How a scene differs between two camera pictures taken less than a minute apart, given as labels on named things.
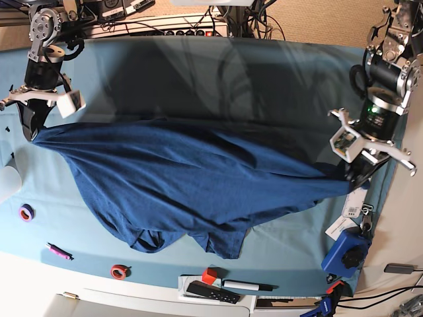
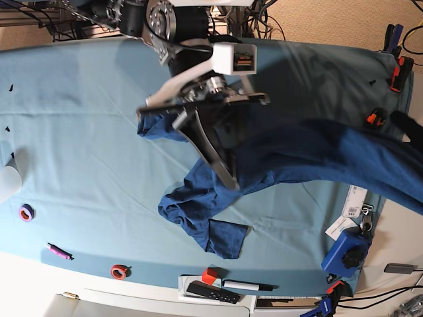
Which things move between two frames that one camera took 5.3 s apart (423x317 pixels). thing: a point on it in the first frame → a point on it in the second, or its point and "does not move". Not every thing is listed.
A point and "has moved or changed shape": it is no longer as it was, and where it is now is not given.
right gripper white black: [365, 156] → [410, 127]
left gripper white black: [34, 109] → [220, 82]
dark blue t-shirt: [158, 181] has moved or changed shape
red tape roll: [119, 272] does not move
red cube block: [209, 275] does not move
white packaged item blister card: [354, 203] does not move
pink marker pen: [59, 251] does not move
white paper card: [341, 224] does not move
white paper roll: [10, 181] does not move
